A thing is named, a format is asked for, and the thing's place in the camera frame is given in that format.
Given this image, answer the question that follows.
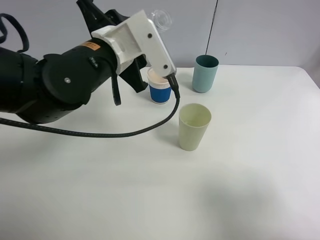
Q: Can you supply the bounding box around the teal plastic cup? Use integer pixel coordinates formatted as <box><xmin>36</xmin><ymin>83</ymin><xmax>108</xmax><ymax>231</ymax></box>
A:
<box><xmin>192</xmin><ymin>55</ymin><xmax>219</xmax><ymax>93</ymax></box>

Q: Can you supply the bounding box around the pale green plastic cup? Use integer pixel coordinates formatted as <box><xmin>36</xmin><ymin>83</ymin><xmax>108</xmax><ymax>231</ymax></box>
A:
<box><xmin>178</xmin><ymin>103</ymin><xmax>212</xmax><ymax>151</ymax></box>

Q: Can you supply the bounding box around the clear bottle green label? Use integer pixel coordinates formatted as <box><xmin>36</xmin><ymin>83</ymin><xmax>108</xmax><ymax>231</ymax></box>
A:
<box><xmin>147</xmin><ymin>9</ymin><xmax>173</xmax><ymax>33</ymax></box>

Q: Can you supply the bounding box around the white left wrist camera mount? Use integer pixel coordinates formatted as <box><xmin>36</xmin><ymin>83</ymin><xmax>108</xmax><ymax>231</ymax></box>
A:
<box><xmin>91</xmin><ymin>10</ymin><xmax>177</xmax><ymax>77</ymax></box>

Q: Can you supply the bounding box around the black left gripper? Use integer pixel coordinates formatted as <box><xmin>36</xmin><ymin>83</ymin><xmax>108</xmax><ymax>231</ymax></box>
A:
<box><xmin>76</xmin><ymin>0</ymin><xmax>148</xmax><ymax>93</ymax></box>

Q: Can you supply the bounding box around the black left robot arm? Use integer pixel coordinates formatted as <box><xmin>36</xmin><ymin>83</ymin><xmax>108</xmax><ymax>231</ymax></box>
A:
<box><xmin>0</xmin><ymin>13</ymin><xmax>148</xmax><ymax>125</ymax></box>

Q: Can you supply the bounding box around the blue sleeved paper cup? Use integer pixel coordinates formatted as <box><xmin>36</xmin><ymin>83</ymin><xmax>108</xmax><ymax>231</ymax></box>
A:
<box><xmin>147</xmin><ymin>67</ymin><xmax>172</xmax><ymax>104</ymax></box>

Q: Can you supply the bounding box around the black braided camera cable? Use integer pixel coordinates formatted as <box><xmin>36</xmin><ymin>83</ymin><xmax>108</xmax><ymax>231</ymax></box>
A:
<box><xmin>0</xmin><ymin>12</ymin><xmax>181</xmax><ymax>139</ymax></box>

